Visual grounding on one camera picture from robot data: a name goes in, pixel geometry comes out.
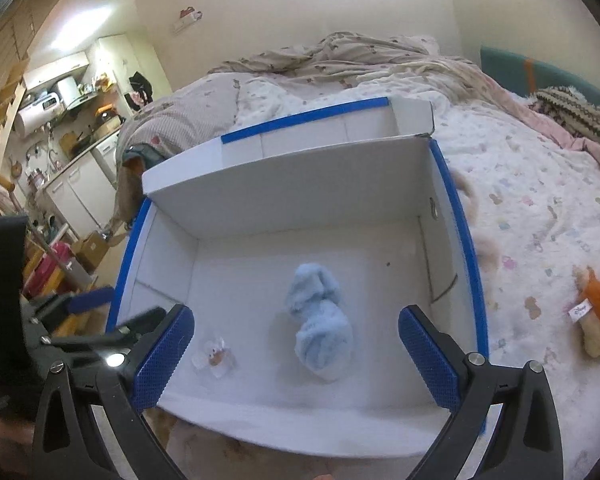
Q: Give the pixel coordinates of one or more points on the light blue fluffy sock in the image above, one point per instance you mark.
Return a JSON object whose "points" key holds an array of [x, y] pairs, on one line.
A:
{"points": [[324, 341]]}

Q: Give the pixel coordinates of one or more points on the person's left hand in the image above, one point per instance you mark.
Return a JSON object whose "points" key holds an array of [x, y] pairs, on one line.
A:
{"points": [[16, 438]]}

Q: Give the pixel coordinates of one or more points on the orange and cream plush toy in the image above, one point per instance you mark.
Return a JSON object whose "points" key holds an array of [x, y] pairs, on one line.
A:
{"points": [[586, 311]]}

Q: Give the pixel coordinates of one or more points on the white patterned bed quilt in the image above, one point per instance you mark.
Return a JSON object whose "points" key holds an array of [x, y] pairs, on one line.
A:
{"points": [[532, 194]]}

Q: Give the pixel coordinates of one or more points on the clear plastic bag with trinkets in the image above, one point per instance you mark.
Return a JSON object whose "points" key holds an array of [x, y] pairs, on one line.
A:
{"points": [[214, 356]]}

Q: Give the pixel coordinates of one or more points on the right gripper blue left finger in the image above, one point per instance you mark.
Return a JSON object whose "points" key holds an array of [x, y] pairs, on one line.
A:
{"points": [[157, 354]]}

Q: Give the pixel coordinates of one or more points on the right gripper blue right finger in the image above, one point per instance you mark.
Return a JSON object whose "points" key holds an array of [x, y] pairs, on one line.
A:
{"points": [[438, 358]]}

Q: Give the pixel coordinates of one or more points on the beige crumpled duvet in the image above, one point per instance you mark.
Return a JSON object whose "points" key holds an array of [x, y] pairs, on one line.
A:
{"points": [[275, 83]]}

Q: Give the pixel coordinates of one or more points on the cardboard box on floor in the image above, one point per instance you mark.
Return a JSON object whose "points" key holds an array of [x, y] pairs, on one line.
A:
{"points": [[90, 251]]}

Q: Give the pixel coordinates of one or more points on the teal cushion with orange stripe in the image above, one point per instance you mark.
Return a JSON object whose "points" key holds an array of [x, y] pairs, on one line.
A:
{"points": [[524, 76]]}

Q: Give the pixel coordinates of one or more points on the white and blue cardboard box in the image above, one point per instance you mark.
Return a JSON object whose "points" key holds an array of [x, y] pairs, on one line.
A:
{"points": [[361, 188]]}

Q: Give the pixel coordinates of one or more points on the striped knitted blanket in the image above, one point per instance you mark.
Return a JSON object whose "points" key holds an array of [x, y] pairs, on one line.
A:
{"points": [[570, 109]]}

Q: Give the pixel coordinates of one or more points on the white water heater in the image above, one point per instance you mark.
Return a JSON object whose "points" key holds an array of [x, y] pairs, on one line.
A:
{"points": [[35, 115]]}

